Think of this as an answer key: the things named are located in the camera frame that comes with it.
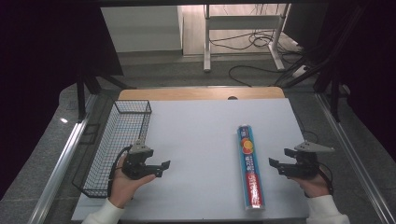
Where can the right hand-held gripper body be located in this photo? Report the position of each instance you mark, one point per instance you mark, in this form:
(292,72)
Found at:
(306,165)

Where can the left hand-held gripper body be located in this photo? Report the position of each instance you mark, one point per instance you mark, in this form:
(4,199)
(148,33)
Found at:
(137,161)

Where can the blue and red wrap roll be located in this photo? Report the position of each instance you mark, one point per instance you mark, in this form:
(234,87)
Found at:
(250,168)

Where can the person's right hand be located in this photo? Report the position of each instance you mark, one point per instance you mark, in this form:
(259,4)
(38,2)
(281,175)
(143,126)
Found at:
(314,186)

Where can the person's left hand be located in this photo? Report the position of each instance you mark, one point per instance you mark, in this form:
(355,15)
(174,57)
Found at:
(123,186)

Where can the white table board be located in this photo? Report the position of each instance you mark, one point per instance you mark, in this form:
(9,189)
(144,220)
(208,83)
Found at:
(193,140)

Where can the black metal stand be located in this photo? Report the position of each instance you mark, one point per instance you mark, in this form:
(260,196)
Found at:
(81,96)
(334,93)

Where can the wooden table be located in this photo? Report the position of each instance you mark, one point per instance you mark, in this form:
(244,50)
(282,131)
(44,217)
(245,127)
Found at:
(186,93)

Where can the white power strip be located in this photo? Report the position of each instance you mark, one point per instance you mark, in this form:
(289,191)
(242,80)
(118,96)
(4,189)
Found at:
(300,71)

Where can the white cabinet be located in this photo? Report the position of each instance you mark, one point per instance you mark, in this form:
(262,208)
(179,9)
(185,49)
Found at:
(140,28)

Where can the aluminium rail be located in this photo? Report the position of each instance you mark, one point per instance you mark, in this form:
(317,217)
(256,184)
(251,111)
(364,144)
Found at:
(62,161)
(355,161)

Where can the white metal desk frame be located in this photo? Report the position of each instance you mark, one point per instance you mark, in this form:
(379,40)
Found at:
(243,22)

